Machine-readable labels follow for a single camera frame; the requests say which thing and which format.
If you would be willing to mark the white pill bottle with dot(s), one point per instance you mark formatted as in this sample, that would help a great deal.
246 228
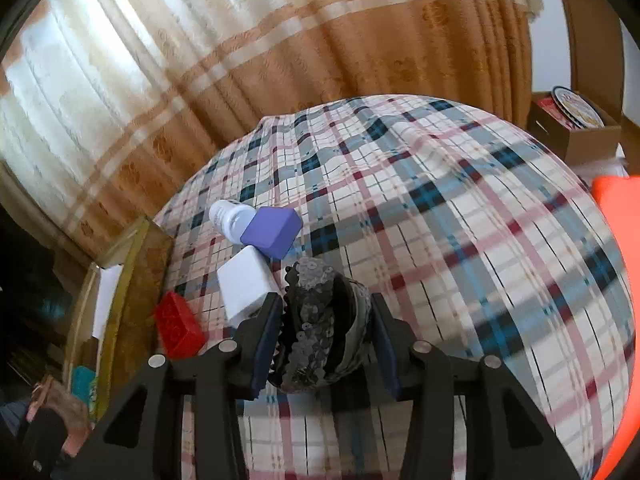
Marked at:
227 220

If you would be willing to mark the cardboard box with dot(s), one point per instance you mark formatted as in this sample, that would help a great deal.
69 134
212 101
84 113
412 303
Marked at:
595 145

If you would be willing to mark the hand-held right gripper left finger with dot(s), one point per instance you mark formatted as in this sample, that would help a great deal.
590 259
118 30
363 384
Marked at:
265 345

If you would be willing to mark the person's left hand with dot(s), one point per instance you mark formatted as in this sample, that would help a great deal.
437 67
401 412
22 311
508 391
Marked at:
70 410

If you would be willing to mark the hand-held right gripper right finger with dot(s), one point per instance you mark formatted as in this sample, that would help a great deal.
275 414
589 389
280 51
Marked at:
387 355

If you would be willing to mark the purple block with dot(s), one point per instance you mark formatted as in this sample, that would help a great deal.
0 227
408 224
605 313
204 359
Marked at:
272 232

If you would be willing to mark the red packet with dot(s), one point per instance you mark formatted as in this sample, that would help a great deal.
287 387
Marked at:
545 110

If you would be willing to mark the cream and orange curtain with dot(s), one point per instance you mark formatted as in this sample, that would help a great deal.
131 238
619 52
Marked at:
200 60

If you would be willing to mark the red plastic block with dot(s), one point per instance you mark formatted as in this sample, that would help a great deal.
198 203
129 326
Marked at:
177 325

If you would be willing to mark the small plain white box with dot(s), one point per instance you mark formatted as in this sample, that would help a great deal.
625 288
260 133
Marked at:
245 280

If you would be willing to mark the decorative plate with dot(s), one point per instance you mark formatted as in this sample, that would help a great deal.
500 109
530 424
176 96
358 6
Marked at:
575 107

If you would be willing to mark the orange cloth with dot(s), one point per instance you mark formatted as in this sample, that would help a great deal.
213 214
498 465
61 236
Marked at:
620 260

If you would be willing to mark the white paper sheet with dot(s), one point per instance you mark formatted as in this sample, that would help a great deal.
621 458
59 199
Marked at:
105 305

